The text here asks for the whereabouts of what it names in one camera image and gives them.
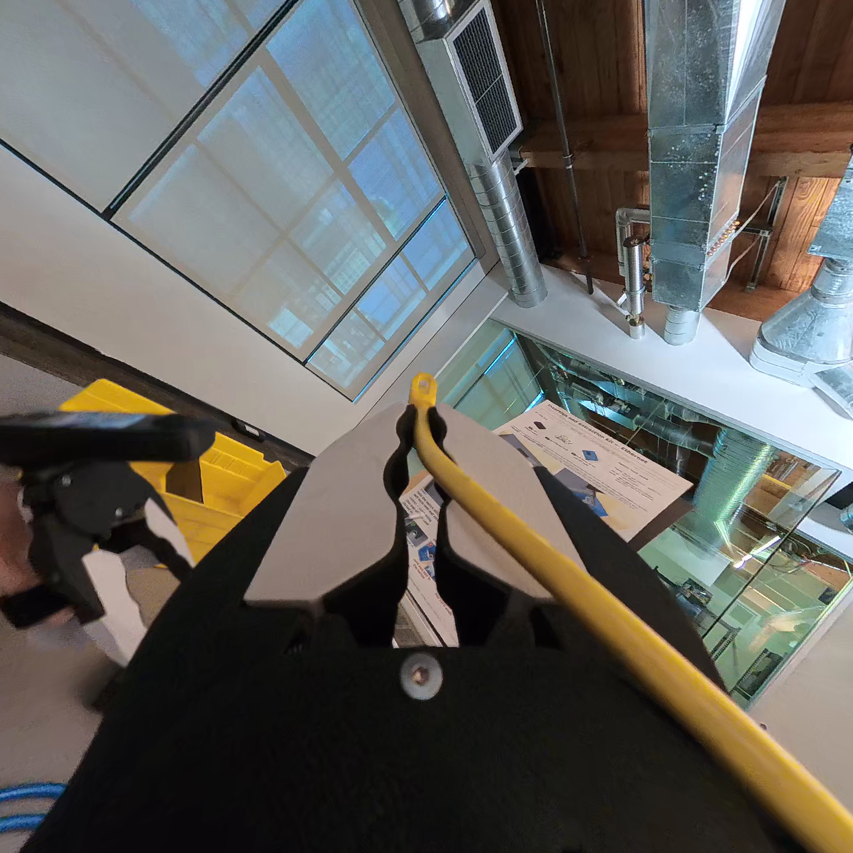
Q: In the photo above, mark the thin dark ceiling pipe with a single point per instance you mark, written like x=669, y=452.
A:
x=566, y=153

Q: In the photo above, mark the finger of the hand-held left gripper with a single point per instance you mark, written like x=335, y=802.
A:
x=166, y=533
x=113, y=600

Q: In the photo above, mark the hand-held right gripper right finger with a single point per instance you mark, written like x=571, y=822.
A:
x=476, y=540

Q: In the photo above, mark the yellow plastic bin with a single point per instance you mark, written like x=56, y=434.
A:
x=226, y=480

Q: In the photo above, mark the small instruction sheet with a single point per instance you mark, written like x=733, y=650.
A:
x=421, y=553

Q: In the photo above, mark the metal hanger bracket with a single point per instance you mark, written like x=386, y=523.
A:
x=760, y=230

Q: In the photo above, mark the rectangular galvanized duct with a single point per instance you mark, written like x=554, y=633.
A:
x=693, y=166

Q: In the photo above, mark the white air vent unit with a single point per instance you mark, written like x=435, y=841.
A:
x=466, y=86

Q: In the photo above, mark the black wall outlet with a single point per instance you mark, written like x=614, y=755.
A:
x=246, y=432

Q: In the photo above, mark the white instruction poster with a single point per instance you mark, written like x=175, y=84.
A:
x=600, y=460

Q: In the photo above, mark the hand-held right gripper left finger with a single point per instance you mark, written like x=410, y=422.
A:
x=313, y=533

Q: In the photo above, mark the round spiral metal duct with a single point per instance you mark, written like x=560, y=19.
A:
x=513, y=246

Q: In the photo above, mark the large frosted window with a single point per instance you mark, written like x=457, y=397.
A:
x=266, y=166

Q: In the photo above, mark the silver insulated pipe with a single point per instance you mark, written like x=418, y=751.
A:
x=633, y=266

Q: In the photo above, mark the conical galvanized duct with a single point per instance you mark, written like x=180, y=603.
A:
x=806, y=333

